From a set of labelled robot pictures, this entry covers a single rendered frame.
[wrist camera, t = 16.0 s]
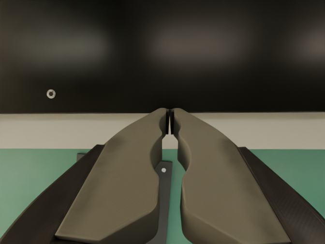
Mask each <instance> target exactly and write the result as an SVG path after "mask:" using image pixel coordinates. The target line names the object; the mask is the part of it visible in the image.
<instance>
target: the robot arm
mask: <svg viewBox="0 0 325 244"><path fill-rule="evenodd" d="M169 121H170V128H171V135H174V137H175V138H176V139H177V140H178V150H177V159H178V161H179V162H180V163H181V164H182V166H183V167H184V169H185V171H186V172H185V174H184V175H183V177H182V185H181V198H180V215H181V226H182V232H183V235H184V236H185V238H186V239H187V240H188V241H190V242H191V243H193V244H325V219H324V218H323V216H322V215H321V214H320V213H319V212H318V211H317V210H316V209H315V208H314V207H313V206H312V205H311V204H310V203H309V202H308V201H306V200H305V199H304V198H303V197H302V196H301V195H300V194H299V193H298V192H296V191H295V190H294V189H293V188H292V187H291V186H290V185H289V184H288V183H287V182H285V181H284V180H283V179H282V178H281V177H280V176H279V175H277V174H276V173H275V172H274V171H273V170H272V169H270V168H269V167H268V166H267V165H266V164H265V163H264V162H262V161H261V160H260V159H259V158H258V157H257V156H256V155H254V154H253V153H252V152H251V151H250V150H249V149H247V148H246V147H238V146H237V145H236V144H235V143H234V142H232V141H231V140H230V139H229V138H228V137H227V136H225V135H224V134H223V133H222V132H220V131H219V130H217V129H216V128H214V127H213V126H211V125H210V124H208V123H206V122H204V121H202V120H201V119H199V118H197V117H195V116H194V115H192V114H190V113H188V112H186V111H184V110H183V109H181V108H174V109H166V108H159V109H157V110H155V111H153V112H151V113H149V114H148V115H146V116H144V117H142V118H140V119H138V120H137V121H135V122H133V123H131V124H129V125H128V126H126V127H125V128H123V129H122V130H120V131H119V132H118V133H116V134H115V135H114V136H113V137H111V138H110V139H109V140H108V141H107V142H106V143H105V144H104V145H100V144H97V145H95V146H94V147H93V148H92V149H91V150H90V151H89V152H87V153H86V154H85V155H84V156H83V157H82V158H80V159H79V160H78V161H77V162H76V163H75V164H74V165H72V166H71V167H70V168H69V169H68V170H67V171H66V172H64V173H63V174H62V175H61V176H60V177H59V178H57V179H56V180H55V181H54V182H53V183H52V184H51V185H50V186H49V187H48V188H46V189H45V190H44V191H43V192H42V193H41V194H40V195H39V196H38V197H37V198H36V199H35V200H33V201H32V202H31V203H30V205H29V206H28V207H27V208H26V209H25V210H24V211H23V212H22V213H21V214H20V215H19V216H18V218H17V219H16V220H15V221H14V222H13V223H12V224H11V225H10V227H9V228H8V229H7V230H6V232H5V233H4V234H3V236H2V237H1V238H0V244H145V243H147V242H149V241H150V240H152V239H153V238H154V237H155V236H156V234H157V231H158V224H159V213H160V180H159V176H158V174H157V173H156V171H155V168H156V166H157V165H158V164H159V163H160V162H161V160H162V139H163V138H164V137H165V136H166V135H168V132H169Z"/></svg>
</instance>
